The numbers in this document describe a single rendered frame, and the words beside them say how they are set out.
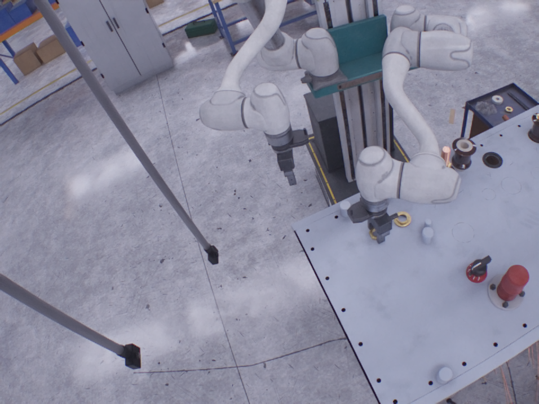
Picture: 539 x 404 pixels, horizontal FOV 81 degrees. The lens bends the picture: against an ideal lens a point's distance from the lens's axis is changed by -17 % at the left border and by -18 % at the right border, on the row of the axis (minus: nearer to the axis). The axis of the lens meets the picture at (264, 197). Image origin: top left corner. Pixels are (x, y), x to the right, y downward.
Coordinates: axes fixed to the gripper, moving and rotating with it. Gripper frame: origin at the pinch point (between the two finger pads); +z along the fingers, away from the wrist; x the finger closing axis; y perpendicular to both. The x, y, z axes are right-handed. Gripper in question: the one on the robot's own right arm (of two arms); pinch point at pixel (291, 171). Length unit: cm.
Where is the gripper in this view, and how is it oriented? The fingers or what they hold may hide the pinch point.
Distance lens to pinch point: 137.6
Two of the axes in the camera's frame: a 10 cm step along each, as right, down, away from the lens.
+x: 0.3, 7.8, -6.2
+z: 2.5, 5.9, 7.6
